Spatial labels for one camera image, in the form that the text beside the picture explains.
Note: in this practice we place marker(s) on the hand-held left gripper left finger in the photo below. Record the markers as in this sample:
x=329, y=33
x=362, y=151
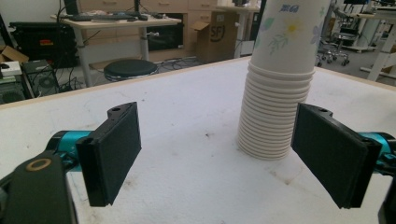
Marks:
x=112, y=155

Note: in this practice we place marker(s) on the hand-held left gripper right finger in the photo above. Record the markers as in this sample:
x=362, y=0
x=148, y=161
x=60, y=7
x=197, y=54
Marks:
x=333, y=155

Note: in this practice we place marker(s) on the stack of white paper cups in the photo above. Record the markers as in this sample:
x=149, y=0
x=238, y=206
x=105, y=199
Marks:
x=274, y=124

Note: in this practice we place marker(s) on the floral paper cup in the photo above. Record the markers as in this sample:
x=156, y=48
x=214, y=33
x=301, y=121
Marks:
x=289, y=46

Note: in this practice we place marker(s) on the black round stool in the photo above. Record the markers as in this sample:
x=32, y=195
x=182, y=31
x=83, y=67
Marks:
x=130, y=68

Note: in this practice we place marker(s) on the black computer tower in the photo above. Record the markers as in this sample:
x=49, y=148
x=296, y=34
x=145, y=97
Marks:
x=40, y=79

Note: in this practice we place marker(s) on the chair with caster base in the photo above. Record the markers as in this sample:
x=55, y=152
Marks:
x=336, y=46

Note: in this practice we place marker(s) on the wooden-top desk with white legs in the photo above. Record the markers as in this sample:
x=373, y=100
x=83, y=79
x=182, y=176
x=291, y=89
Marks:
x=124, y=23

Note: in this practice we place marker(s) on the black equipment case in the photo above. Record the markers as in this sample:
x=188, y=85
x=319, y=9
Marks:
x=40, y=43

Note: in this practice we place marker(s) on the white box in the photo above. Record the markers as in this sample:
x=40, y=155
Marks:
x=10, y=68

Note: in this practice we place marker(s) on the black keyboard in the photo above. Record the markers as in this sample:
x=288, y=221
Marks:
x=99, y=17

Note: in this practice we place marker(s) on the small flat cardboard box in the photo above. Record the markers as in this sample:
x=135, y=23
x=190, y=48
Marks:
x=12, y=54

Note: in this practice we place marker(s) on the large open cardboard box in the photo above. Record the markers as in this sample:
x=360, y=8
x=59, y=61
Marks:
x=214, y=37

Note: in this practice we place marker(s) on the white table frame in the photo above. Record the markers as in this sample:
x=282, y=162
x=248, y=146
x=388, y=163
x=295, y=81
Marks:
x=381, y=53

